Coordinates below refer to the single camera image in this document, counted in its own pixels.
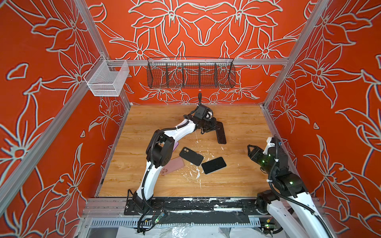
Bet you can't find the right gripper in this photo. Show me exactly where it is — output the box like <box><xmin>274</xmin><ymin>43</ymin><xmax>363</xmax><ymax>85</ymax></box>
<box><xmin>247</xmin><ymin>143</ymin><xmax>278</xmax><ymax>179</ymax></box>

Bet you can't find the dark phone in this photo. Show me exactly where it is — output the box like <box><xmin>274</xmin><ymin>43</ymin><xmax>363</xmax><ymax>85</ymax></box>
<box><xmin>215</xmin><ymin>122</ymin><xmax>227</xmax><ymax>144</ymax></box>

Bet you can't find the black phone case with camera hole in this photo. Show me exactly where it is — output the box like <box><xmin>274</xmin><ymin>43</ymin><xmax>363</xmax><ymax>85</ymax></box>
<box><xmin>179</xmin><ymin>147</ymin><xmax>204</xmax><ymax>166</ymax></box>

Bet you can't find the black phone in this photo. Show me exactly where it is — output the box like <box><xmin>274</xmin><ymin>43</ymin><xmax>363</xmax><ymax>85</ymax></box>
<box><xmin>201</xmin><ymin>157</ymin><xmax>227</xmax><ymax>175</ymax></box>

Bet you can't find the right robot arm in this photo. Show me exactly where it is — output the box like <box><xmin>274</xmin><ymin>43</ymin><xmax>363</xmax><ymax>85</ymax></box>
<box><xmin>247</xmin><ymin>137</ymin><xmax>334</xmax><ymax>238</ymax></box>

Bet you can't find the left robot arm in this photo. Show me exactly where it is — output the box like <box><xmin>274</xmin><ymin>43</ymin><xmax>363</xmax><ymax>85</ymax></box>
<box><xmin>133</xmin><ymin>104</ymin><xmax>226</xmax><ymax>213</ymax></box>

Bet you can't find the purple phone case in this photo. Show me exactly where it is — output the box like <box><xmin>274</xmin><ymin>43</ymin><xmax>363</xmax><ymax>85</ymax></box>
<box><xmin>173</xmin><ymin>142</ymin><xmax>179</xmax><ymax>151</ymax></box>

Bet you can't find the pink phone case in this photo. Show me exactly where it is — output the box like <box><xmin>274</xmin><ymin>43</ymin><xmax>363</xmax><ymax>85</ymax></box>
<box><xmin>160</xmin><ymin>157</ymin><xmax>185</xmax><ymax>176</ymax></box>

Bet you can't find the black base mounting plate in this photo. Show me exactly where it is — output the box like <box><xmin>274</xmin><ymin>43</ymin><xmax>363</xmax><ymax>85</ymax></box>
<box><xmin>123</xmin><ymin>197</ymin><xmax>283</xmax><ymax>216</ymax></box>

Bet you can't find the clear plastic bin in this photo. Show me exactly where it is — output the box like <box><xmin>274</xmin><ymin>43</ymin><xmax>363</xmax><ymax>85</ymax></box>
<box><xmin>84</xmin><ymin>55</ymin><xmax>130</xmax><ymax>97</ymax></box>

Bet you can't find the black wire basket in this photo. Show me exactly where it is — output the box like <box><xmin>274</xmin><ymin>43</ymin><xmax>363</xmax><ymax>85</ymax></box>
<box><xmin>146</xmin><ymin>57</ymin><xmax>236</xmax><ymax>89</ymax></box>

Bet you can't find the white cable duct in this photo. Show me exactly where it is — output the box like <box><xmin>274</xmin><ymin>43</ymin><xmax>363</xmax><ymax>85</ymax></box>
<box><xmin>88</xmin><ymin>217</ymin><xmax>261</xmax><ymax>229</ymax></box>

